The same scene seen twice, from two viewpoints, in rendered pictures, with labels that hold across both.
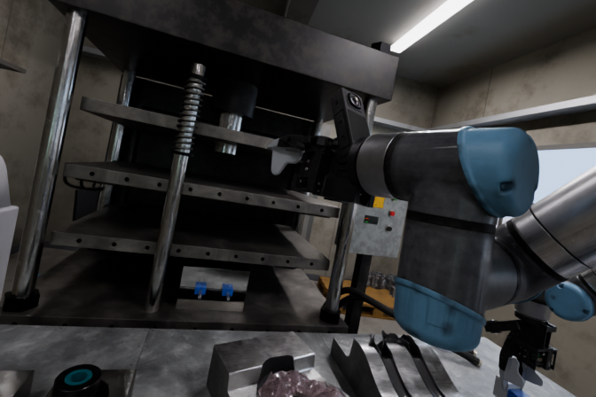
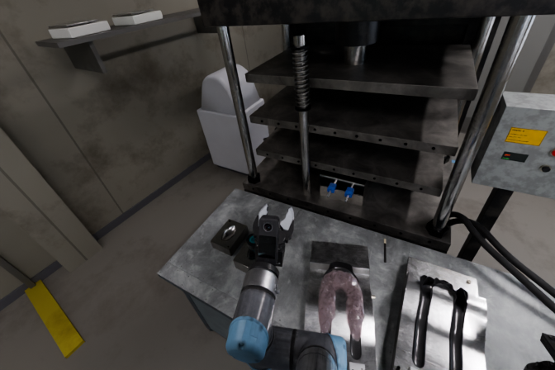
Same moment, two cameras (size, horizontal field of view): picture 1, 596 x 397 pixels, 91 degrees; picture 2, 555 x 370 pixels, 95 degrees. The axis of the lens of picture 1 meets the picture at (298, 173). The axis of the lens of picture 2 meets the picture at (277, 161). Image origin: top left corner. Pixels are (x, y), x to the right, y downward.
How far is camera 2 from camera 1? 0.71 m
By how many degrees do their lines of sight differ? 59
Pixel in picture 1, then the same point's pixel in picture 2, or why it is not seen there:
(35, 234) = (248, 153)
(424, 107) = not seen: outside the picture
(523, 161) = (236, 353)
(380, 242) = (527, 180)
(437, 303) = not seen: hidden behind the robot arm
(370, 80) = not seen: outside the picture
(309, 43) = not seen: outside the picture
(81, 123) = not seen: hidden behind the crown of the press
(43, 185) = (243, 131)
